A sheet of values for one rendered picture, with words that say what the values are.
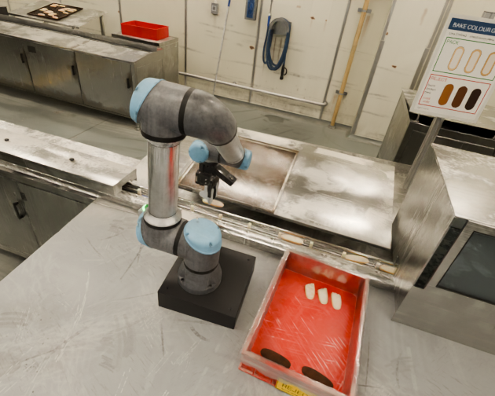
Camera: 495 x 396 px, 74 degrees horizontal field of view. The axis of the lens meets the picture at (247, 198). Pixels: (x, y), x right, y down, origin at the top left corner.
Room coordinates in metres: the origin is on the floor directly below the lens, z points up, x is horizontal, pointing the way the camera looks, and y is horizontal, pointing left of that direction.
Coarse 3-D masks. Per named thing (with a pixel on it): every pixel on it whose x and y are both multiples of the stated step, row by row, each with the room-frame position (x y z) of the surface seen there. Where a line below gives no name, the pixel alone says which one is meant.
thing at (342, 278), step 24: (288, 264) 0.92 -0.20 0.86; (312, 264) 0.90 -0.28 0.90; (360, 288) 0.83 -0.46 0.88; (264, 312) 0.64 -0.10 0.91; (360, 312) 0.69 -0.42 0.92; (360, 336) 0.60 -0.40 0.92; (240, 360) 0.49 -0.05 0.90; (264, 360) 0.48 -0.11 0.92; (360, 360) 0.52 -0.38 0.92; (312, 384) 0.44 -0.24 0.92
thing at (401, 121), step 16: (400, 96) 3.49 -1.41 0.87; (400, 112) 3.13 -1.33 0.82; (416, 112) 2.54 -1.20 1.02; (400, 128) 2.82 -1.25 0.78; (416, 128) 2.52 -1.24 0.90; (448, 128) 2.50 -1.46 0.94; (464, 128) 2.56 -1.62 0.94; (480, 128) 2.61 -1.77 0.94; (384, 144) 3.31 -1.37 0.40; (400, 144) 2.54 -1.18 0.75; (416, 144) 2.50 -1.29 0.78; (448, 144) 2.45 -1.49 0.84; (464, 144) 2.43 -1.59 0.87; (480, 144) 2.41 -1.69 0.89; (400, 160) 2.52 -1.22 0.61
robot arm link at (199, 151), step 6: (192, 144) 1.03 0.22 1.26; (198, 144) 1.03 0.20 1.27; (204, 144) 1.04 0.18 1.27; (210, 144) 1.05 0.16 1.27; (192, 150) 1.02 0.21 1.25; (198, 150) 1.02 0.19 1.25; (204, 150) 1.01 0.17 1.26; (210, 150) 1.03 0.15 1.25; (216, 150) 1.03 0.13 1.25; (192, 156) 1.02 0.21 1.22; (198, 156) 1.01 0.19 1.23; (204, 156) 1.01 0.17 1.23; (210, 156) 1.03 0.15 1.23; (216, 156) 1.02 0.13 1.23; (198, 162) 1.02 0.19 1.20; (216, 162) 1.03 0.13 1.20
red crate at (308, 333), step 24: (288, 288) 0.83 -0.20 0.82; (336, 288) 0.86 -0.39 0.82; (288, 312) 0.72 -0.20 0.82; (312, 312) 0.74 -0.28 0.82; (336, 312) 0.75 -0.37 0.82; (264, 336) 0.62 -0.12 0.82; (288, 336) 0.63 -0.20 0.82; (312, 336) 0.64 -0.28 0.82; (336, 336) 0.65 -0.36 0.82; (288, 360) 0.55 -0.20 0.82; (312, 360) 0.56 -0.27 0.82; (336, 360) 0.57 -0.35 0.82; (336, 384) 0.50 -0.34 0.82
